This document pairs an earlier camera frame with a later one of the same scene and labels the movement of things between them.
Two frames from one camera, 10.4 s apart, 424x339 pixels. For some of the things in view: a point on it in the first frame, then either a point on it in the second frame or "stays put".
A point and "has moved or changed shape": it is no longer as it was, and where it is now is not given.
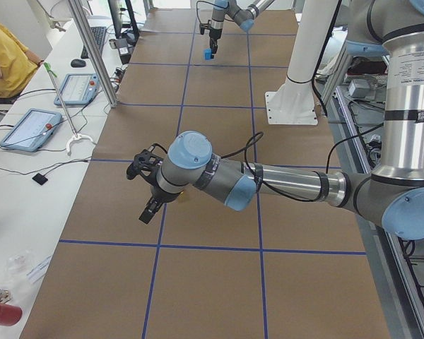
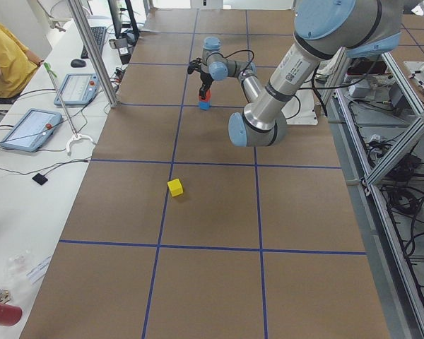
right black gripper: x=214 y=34 → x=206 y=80
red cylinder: x=3 y=314 stays put
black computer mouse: x=78 y=63 stays put
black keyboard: x=98 y=33 stays put
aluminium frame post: x=83 y=23 stays put
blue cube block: x=208 y=54 has moved or changed shape
